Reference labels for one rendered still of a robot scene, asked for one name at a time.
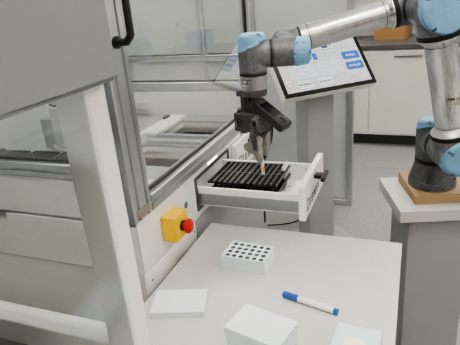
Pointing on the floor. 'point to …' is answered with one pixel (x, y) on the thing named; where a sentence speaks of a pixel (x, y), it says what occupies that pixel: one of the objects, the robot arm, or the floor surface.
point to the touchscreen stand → (324, 200)
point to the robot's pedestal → (426, 267)
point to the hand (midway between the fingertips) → (263, 159)
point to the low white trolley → (318, 248)
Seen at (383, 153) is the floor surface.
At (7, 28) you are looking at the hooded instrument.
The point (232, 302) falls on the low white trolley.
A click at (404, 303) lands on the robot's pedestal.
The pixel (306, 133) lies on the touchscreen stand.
